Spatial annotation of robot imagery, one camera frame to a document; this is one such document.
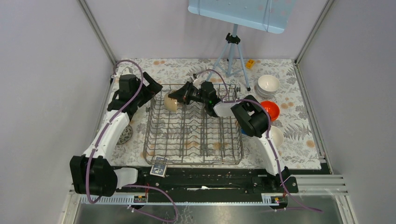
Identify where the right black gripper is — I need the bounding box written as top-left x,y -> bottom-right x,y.
168,81 -> 208,105

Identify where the beige patterned bowl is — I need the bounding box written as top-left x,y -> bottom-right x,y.
270,126 -> 284,148
164,93 -> 178,113

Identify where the grey wire dish rack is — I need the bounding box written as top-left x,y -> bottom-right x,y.
143,84 -> 244,165

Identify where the pink patterned bowl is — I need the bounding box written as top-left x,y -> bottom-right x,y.
116,125 -> 133,145

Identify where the white ribbed bowl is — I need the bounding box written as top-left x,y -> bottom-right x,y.
257,75 -> 280,94
255,87 -> 275,98

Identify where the orange bowl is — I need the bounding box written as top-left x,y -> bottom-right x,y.
261,101 -> 280,121

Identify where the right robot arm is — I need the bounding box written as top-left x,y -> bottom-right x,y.
168,81 -> 286,192

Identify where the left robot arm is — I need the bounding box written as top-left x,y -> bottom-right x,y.
70,72 -> 163,197

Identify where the floral tablecloth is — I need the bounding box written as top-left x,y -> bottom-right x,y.
108,59 -> 321,169

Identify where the light blue tripod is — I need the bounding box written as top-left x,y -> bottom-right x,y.
212,24 -> 251,91

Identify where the orange toy block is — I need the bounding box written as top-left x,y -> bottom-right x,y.
245,59 -> 255,69

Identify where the blue playing card box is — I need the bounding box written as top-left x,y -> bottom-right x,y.
149,156 -> 168,177

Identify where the light blue board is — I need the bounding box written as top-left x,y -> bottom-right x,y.
188,0 -> 296,34

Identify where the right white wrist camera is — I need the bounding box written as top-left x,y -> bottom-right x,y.
192,79 -> 201,89

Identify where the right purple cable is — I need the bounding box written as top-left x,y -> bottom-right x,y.
192,69 -> 324,213

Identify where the purple cable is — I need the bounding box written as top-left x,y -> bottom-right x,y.
192,69 -> 324,213
85,59 -> 179,223

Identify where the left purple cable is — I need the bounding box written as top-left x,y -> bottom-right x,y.
85,59 -> 179,223

